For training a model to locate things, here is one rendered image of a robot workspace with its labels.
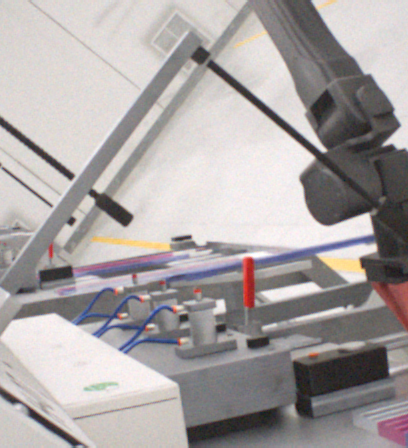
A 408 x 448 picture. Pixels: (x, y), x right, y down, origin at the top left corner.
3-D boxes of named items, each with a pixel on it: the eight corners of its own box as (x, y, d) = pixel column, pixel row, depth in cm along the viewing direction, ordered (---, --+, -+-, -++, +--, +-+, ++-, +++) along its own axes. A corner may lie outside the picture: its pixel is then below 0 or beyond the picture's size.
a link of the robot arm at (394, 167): (417, 138, 101) (379, 144, 106) (373, 150, 97) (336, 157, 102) (431, 201, 102) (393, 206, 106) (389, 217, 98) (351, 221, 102)
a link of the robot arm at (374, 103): (378, 80, 102) (337, 124, 109) (300, 97, 95) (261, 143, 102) (437, 173, 99) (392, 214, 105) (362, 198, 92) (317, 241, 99)
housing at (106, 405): (76, 429, 111) (55, 311, 110) (210, 575, 64) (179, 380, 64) (9, 443, 108) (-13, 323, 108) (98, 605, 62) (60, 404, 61)
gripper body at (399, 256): (406, 278, 97) (391, 207, 96) (360, 273, 107) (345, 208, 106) (458, 261, 99) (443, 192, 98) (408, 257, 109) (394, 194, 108)
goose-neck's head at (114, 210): (132, 215, 109) (101, 191, 108) (136, 215, 108) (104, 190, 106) (123, 228, 109) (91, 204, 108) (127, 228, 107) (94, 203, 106)
